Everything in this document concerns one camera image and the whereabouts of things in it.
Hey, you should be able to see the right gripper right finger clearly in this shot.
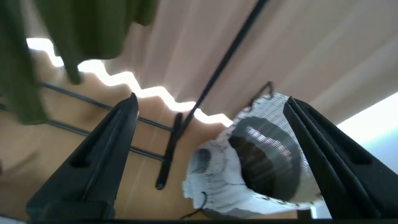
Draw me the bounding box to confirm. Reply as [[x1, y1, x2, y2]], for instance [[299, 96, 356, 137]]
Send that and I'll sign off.
[[282, 95, 398, 219]]

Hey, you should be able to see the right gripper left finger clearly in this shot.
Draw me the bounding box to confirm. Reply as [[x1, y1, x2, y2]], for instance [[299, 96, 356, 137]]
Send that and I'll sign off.
[[25, 91, 140, 220]]

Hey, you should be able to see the green printed shirt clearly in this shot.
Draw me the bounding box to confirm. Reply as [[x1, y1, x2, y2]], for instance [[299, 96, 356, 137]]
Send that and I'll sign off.
[[0, 0, 160, 126]]

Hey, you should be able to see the white laundry basket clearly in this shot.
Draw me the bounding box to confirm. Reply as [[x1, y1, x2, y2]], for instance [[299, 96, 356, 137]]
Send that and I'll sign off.
[[198, 81, 326, 220]]

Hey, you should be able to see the black clothes rack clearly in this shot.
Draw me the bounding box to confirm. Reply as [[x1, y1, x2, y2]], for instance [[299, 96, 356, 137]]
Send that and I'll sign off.
[[0, 0, 272, 191]]

